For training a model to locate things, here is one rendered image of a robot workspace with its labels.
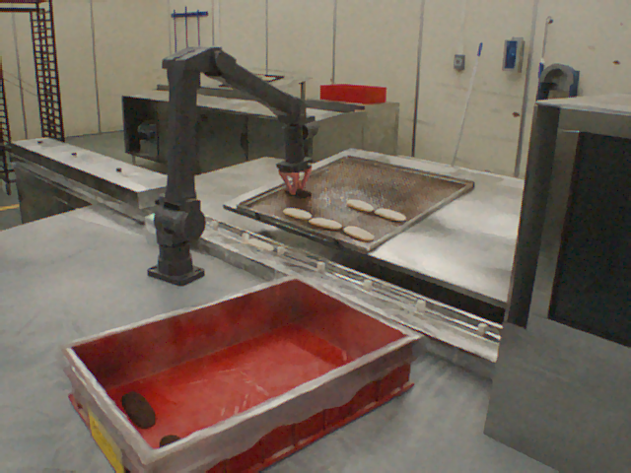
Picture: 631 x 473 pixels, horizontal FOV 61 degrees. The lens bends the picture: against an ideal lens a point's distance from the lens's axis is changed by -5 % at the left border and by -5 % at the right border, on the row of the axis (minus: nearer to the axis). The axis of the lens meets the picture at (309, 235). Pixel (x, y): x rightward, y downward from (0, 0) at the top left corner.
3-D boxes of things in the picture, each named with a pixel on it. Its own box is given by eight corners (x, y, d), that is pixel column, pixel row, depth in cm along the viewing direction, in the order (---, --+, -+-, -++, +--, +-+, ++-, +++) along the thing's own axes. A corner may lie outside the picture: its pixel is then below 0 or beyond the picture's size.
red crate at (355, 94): (318, 99, 508) (318, 85, 503) (342, 97, 533) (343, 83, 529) (364, 103, 476) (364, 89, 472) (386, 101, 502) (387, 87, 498)
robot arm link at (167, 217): (157, 249, 132) (173, 254, 129) (154, 208, 129) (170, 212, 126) (184, 238, 139) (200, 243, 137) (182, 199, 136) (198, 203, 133)
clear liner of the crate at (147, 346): (59, 397, 86) (49, 344, 82) (296, 313, 115) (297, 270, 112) (152, 534, 62) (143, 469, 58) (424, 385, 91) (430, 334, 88)
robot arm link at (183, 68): (155, 42, 121) (186, 41, 116) (197, 47, 132) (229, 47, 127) (152, 236, 132) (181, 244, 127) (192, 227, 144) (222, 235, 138)
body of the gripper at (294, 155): (314, 164, 169) (313, 139, 166) (292, 172, 162) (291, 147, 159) (297, 161, 173) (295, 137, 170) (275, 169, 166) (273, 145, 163)
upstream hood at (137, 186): (12, 157, 255) (10, 139, 252) (48, 152, 267) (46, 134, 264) (138, 214, 172) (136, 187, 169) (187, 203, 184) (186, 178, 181)
